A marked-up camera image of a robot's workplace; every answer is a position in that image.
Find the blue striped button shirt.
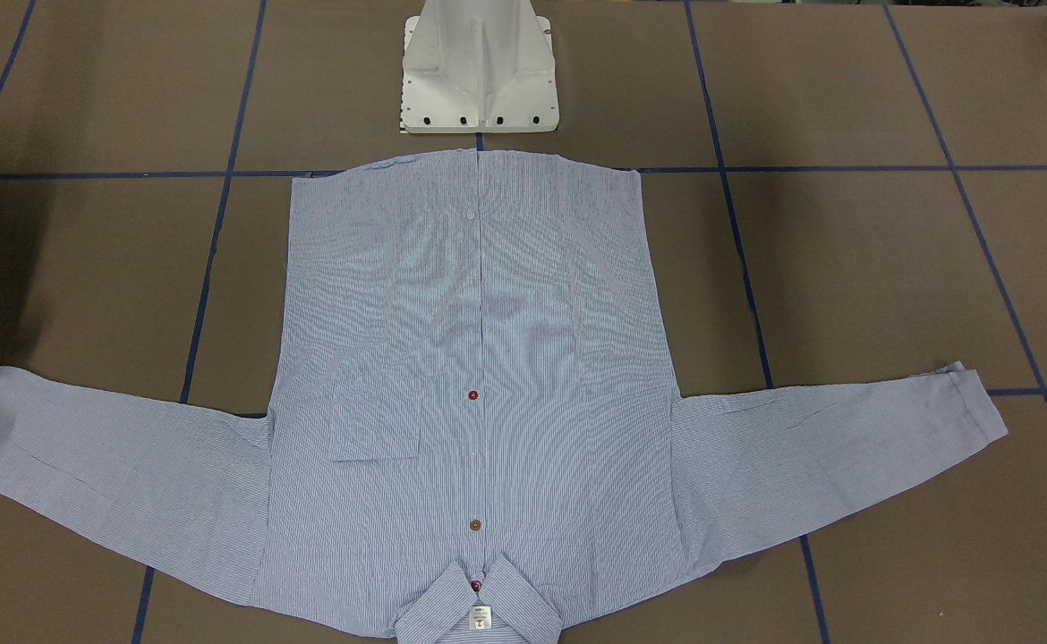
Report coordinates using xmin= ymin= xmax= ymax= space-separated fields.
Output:
xmin=0 ymin=149 xmax=1007 ymax=643

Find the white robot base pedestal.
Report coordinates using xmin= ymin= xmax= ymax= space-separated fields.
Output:
xmin=398 ymin=1 xmax=561 ymax=134

